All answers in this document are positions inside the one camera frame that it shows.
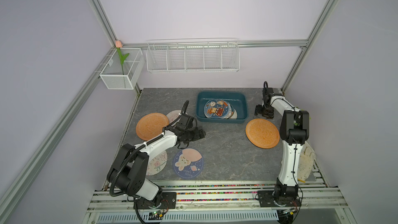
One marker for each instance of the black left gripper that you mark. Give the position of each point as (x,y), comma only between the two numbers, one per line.
(197,136)

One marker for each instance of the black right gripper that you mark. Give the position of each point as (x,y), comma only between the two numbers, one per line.
(257,110)

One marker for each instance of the orange coaster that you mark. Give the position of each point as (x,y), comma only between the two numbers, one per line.
(151,125)
(262,133)

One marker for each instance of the white butterfly coaster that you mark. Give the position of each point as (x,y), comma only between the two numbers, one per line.
(234,115)

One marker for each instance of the purple pink bunny coaster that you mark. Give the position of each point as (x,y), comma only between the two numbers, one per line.
(188,163)

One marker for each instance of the teal plastic storage box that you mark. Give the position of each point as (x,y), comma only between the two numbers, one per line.
(237,99)

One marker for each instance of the small blue coaster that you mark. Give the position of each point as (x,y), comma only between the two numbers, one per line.
(218,109)

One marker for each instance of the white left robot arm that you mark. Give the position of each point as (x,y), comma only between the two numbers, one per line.
(127,174)

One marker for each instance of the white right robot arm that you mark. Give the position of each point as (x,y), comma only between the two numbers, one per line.
(294,132)

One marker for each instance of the white mesh box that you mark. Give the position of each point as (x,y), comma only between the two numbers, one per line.
(112,75)

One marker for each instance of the pink striped bunny coaster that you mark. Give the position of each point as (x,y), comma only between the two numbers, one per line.
(173,116)

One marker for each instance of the white pink floral coaster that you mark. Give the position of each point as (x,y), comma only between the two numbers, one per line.
(157,164)

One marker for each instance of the pink artificial tulip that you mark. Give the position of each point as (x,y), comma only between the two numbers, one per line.
(122,57)

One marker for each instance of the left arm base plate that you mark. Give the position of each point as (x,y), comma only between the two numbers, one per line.
(163,200)

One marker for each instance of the white wire basket shelf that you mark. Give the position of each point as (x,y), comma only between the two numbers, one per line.
(193,55)

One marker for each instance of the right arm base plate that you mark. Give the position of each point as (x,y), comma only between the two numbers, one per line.
(267,198)

